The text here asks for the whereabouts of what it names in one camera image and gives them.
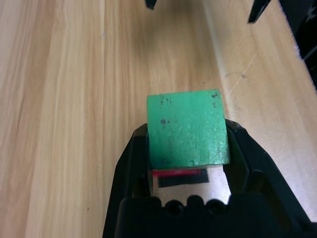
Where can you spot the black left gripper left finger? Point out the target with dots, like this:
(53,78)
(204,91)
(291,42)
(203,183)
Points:
(126,173)

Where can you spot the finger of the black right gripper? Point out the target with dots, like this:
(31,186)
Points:
(258,10)
(151,3)

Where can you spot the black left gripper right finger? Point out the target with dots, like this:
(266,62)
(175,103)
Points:
(252,163)

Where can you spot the green wooden block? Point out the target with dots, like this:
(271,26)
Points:
(188,129)

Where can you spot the red wooden block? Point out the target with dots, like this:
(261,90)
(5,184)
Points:
(178,172)

